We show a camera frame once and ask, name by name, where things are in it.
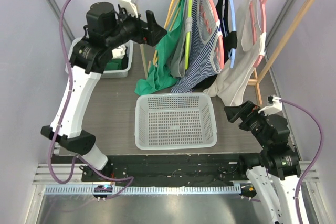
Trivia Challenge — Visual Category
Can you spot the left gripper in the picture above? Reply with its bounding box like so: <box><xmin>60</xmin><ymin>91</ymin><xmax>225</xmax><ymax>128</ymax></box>
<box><xmin>106</xmin><ymin>4</ymin><xmax>166</xmax><ymax>50</ymax></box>

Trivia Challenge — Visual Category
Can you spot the yellow hanger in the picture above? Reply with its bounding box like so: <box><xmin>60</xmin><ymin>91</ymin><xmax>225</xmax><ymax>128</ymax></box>
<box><xmin>148</xmin><ymin>0</ymin><xmax>180</xmax><ymax>72</ymax></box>

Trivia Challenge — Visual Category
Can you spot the grey tank top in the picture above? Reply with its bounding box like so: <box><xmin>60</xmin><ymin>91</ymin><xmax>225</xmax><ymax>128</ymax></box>
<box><xmin>168</xmin><ymin>0</ymin><xmax>187</xmax><ymax>78</ymax></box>

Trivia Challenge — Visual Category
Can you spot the lime green hanger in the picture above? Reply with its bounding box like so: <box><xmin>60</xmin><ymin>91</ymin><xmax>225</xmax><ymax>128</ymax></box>
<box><xmin>184</xmin><ymin>0</ymin><xmax>193</xmax><ymax>70</ymax></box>

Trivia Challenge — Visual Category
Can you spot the green tank top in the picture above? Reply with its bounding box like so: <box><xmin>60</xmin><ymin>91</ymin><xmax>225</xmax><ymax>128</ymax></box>
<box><xmin>135</xmin><ymin>0</ymin><xmax>185</xmax><ymax>95</ymax></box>

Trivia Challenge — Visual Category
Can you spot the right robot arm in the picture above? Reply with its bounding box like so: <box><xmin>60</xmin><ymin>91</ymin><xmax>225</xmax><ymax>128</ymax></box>
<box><xmin>224</xmin><ymin>96</ymin><xmax>309</xmax><ymax>223</ymax></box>

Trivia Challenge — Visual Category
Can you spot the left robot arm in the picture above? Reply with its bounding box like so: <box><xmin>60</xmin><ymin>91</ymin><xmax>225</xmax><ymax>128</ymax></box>
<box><xmin>41</xmin><ymin>2</ymin><xmax>167</xmax><ymax>182</ymax></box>

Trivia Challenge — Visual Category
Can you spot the blue striped tank top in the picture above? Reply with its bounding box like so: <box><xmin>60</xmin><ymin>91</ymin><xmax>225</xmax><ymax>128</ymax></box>
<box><xmin>171</xmin><ymin>0</ymin><xmax>220</xmax><ymax>93</ymax></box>

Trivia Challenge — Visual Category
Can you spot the light blue hanger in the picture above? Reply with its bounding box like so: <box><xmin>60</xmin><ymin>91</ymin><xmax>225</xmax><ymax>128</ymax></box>
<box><xmin>223</xmin><ymin>0</ymin><xmax>238</xmax><ymax>69</ymax></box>

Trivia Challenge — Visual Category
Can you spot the white tank top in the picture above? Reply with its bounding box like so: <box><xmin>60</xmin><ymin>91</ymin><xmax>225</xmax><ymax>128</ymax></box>
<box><xmin>204</xmin><ymin>0</ymin><xmax>266</xmax><ymax>106</ymax></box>

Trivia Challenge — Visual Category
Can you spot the pink wavy hanger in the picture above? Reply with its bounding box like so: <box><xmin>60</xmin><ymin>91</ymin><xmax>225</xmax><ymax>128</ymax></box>
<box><xmin>198</xmin><ymin>0</ymin><xmax>225</xmax><ymax>69</ymax></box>

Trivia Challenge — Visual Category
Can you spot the black tank top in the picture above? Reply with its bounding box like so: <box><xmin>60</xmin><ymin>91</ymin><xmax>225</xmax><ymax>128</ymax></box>
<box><xmin>187</xmin><ymin>0</ymin><xmax>237</xmax><ymax>90</ymax></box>

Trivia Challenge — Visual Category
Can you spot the pink hanger right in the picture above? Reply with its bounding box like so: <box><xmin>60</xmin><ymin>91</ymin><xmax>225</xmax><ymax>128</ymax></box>
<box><xmin>249</xmin><ymin>0</ymin><xmax>279</xmax><ymax>68</ymax></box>

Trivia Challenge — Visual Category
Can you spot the white folded cloth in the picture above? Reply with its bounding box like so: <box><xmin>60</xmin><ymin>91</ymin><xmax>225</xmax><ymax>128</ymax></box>
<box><xmin>112</xmin><ymin>45</ymin><xmax>127</xmax><ymax>59</ymax></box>

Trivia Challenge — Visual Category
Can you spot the dark green folded cloth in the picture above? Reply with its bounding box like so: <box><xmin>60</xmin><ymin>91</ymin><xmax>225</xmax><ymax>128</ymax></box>
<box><xmin>104</xmin><ymin>59</ymin><xmax>123</xmax><ymax>71</ymax></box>

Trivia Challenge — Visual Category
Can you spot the white plastic basket back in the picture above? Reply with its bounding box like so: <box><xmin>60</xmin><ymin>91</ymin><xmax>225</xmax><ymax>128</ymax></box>
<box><xmin>66</xmin><ymin>38</ymin><xmax>133</xmax><ymax>82</ymax></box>

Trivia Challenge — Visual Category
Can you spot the white plastic basket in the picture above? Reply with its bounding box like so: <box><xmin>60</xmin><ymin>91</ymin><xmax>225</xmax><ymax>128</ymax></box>
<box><xmin>134</xmin><ymin>93</ymin><xmax>217</xmax><ymax>151</ymax></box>
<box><xmin>66</xmin><ymin>38</ymin><xmax>133</xmax><ymax>82</ymax></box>

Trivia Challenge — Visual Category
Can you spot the white plastic basket centre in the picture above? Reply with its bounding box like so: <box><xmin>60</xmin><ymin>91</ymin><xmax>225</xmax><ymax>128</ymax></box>
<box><xmin>134</xmin><ymin>93</ymin><xmax>217</xmax><ymax>151</ymax></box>

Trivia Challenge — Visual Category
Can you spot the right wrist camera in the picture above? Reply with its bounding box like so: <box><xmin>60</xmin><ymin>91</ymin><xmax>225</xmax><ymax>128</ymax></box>
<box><xmin>258</xmin><ymin>95</ymin><xmax>282</xmax><ymax>115</ymax></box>

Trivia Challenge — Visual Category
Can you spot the white cable duct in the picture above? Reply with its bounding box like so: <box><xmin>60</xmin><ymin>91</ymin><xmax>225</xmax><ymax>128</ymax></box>
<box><xmin>45</xmin><ymin>184</ymin><xmax>241</xmax><ymax>195</ymax></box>

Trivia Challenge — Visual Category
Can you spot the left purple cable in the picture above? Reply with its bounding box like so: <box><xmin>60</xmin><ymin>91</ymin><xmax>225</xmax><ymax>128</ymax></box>
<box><xmin>46</xmin><ymin>0</ymin><xmax>134</xmax><ymax>200</ymax></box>

